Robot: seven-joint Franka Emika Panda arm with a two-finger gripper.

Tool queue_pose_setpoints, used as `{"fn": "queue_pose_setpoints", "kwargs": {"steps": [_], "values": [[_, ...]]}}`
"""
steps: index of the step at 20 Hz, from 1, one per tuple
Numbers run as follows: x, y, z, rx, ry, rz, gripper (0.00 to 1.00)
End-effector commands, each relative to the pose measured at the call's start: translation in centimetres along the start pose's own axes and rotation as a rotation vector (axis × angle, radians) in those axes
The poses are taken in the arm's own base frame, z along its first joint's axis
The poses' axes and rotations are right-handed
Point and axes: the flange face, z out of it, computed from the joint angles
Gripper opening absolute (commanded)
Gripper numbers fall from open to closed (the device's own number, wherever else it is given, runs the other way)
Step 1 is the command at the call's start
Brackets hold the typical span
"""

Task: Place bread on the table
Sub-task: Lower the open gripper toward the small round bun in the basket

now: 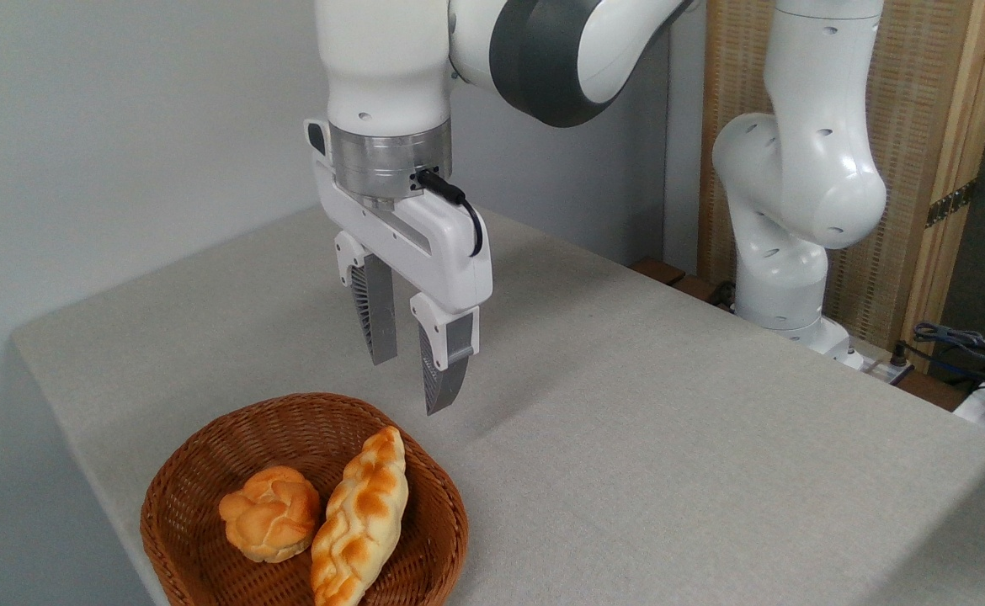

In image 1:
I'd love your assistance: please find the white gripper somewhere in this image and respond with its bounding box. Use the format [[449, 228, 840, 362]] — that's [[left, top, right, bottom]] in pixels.
[[305, 118, 494, 417]]

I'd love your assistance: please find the brown wicker basket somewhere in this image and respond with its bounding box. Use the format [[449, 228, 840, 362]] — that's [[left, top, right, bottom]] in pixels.
[[140, 392, 470, 606]]

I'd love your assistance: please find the metal screen hinge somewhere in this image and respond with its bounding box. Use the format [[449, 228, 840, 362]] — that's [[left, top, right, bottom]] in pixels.
[[925, 178, 978, 229]]

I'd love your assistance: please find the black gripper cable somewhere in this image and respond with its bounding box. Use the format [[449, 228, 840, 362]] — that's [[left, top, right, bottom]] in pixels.
[[414, 167, 485, 258]]

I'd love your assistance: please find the round golden bread roll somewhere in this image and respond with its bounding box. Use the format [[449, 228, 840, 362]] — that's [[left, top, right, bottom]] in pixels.
[[218, 465, 322, 564]]

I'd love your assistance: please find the wooden woven folding screen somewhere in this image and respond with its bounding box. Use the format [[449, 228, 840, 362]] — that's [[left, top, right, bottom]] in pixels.
[[698, 0, 985, 373]]

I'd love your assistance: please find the long braided bread loaf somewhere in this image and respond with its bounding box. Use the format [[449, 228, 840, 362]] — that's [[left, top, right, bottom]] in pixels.
[[310, 426, 410, 606]]

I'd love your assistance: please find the brown wooden ledge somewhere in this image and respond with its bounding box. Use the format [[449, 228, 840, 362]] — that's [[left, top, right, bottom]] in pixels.
[[627, 257, 733, 311]]

